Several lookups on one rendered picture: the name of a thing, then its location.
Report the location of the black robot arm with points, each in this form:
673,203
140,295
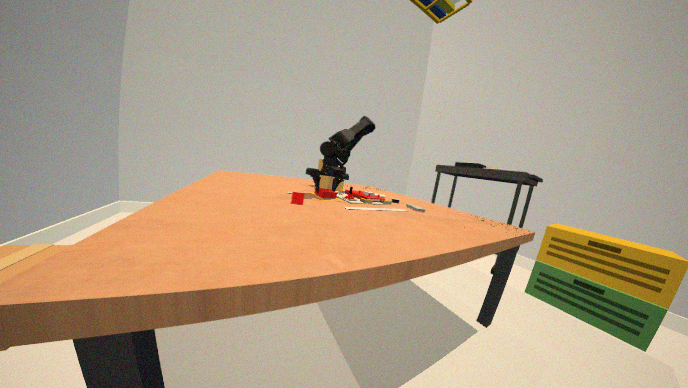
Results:
341,146

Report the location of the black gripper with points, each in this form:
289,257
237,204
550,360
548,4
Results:
315,174

